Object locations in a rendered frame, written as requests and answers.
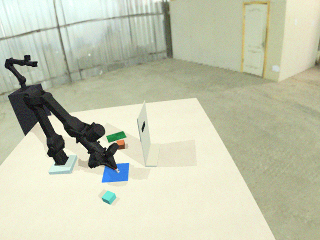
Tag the brown block with orange top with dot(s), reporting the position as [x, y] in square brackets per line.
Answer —
[121, 144]

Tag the blue flat square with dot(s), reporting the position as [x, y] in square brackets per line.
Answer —
[110, 175]

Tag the green flat plate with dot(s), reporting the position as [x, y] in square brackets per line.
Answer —
[115, 136]

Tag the small teal cube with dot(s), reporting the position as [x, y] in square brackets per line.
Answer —
[109, 197]

